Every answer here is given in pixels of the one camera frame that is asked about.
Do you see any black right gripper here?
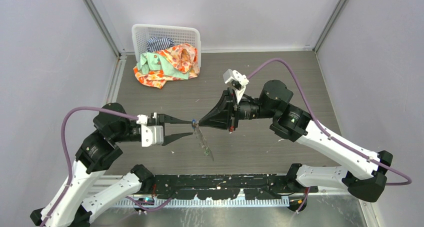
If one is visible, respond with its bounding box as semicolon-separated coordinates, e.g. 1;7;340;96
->
198;86;278;131

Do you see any perforated metal plate holder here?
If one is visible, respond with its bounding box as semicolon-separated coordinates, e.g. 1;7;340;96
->
192;124;214;161

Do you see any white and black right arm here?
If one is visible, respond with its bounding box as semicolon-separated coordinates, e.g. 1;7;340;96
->
198;80;393;203

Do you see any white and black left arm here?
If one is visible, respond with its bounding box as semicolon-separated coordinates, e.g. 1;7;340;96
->
30;102;184;227

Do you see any orange floral cloth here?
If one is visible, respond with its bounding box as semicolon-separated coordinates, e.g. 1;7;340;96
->
133;43;200;89

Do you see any mint green cloth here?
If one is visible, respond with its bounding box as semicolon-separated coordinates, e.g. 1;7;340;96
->
135;52;190;80

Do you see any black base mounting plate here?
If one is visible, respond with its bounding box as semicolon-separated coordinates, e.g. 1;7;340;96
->
137;173;306;200

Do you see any blue striped cloth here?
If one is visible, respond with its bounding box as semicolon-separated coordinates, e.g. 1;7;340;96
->
146;36;175;53

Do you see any white plastic laundry basket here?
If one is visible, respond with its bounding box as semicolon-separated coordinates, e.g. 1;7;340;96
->
131;24;202;68

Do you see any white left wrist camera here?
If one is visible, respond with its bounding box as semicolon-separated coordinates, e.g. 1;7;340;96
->
136;114;165;148

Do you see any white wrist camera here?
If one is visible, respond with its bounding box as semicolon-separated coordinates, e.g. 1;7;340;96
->
136;114;165;148
223;69;249;104

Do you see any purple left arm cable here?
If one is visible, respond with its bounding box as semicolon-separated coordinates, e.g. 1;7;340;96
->
39;106;173;227

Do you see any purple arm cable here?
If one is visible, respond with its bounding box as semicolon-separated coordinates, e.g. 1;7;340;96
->
247;57;413;187
39;106;173;227

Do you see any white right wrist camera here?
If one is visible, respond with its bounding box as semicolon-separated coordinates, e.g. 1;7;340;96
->
223;69;249;104

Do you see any perforated cable duct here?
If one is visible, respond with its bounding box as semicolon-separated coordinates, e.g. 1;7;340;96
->
112;196;290;208

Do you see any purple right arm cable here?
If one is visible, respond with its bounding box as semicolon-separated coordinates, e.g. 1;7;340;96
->
247;57;413;187

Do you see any aluminium frame rail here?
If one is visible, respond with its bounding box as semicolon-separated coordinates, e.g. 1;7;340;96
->
316;186;349;195

